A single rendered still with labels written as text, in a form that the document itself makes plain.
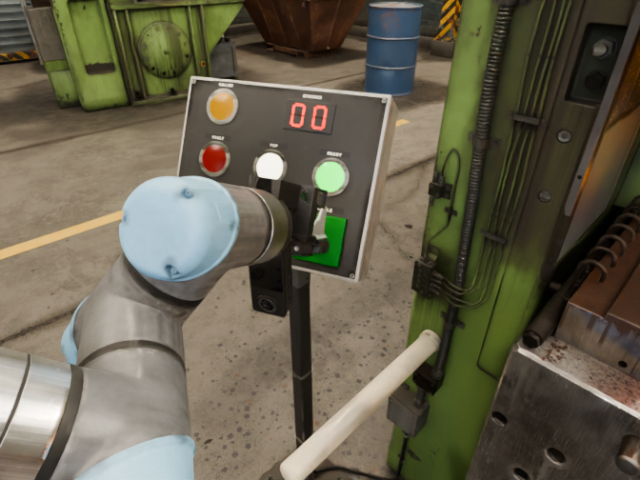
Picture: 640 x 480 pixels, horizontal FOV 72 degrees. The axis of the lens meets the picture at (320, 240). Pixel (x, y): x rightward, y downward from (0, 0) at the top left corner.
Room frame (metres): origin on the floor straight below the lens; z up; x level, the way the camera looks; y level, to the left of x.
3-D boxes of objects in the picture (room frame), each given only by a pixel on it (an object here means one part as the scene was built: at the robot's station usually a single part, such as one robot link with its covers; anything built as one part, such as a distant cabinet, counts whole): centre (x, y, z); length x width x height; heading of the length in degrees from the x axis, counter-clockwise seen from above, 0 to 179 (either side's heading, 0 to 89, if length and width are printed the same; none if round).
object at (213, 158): (0.67, 0.17, 1.09); 0.05 x 0.03 x 0.04; 45
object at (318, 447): (0.55, -0.10, 0.62); 0.44 x 0.05 x 0.05; 135
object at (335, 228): (0.56, 0.00, 1.01); 0.07 x 0.05 x 0.07; 70
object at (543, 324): (0.56, -0.43, 0.93); 0.40 x 0.03 x 0.03; 135
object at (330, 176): (0.60, -0.02, 1.09); 0.05 x 0.03 x 0.04; 45
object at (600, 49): (0.62, -0.38, 1.24); 0.03 x 0.03 x 0.07; 45
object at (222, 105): (0.71, 0.16, 1.16); 0.05 x 0.03 x 0.04; 45
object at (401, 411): (0.71, -0.23, 0.36); 0.09 x 0.07 x 0.12; 45
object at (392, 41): (5.24, -0.80, 0.44); 0.59 x 0.59 x 0.88
